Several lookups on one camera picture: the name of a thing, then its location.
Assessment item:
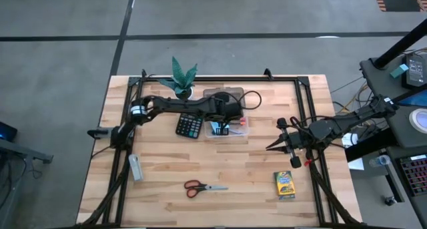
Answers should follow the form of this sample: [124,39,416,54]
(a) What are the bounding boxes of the black diagonal pole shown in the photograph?
[372,18,427,70]

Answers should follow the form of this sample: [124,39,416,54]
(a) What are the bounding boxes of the yellow cable bundle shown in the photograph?
[332,75,380,118]

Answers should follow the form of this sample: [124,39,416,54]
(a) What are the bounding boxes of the green yellow crayon box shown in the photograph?
[274,170,297,201]

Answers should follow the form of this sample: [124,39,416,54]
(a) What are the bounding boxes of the clear water bottle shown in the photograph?
[368,154,392,168]

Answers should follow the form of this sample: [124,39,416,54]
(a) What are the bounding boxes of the red and black scissors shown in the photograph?
[183,179,230,199]

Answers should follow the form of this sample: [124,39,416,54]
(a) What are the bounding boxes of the dark side table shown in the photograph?
[345,53,427,229]

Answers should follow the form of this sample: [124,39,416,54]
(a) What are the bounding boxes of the black metal table frame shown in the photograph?
[75,68,363,228]

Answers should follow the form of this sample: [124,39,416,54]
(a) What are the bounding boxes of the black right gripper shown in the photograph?
[265,117,315,170]

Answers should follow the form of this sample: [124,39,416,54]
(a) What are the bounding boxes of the white paper sheet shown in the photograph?
[340,132,366,172]

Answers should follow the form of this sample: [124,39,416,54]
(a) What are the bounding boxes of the blue lit screen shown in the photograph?
[396,88,427,108]

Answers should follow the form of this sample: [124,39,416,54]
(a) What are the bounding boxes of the snake plant in white pot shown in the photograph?
[157,55,199,101]

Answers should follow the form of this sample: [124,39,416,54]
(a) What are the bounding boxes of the grey desk with device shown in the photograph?
[0,121,54,229]

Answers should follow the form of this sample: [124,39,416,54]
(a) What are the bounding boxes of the clear plastic pencil case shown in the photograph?
[202,86,250,139]

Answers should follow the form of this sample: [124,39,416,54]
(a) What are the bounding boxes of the grey stapler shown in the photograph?
[127,153,145,182]

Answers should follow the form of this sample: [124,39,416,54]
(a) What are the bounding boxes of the black desk calculator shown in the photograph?
[175,112,204,140]

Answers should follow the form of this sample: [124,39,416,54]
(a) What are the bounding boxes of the small teal box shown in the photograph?
[390,63,410,79]

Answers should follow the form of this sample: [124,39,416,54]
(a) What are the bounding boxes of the black power adapter box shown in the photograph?
[402,52,427,89]

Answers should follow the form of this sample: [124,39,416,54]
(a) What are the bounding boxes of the backlit computer keyboard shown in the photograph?
[398,154,427,197]

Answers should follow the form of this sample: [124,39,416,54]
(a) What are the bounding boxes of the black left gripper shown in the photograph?
[209,91,245,137]

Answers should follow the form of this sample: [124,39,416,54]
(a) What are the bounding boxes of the round white disc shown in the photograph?
[408,107,427,134]

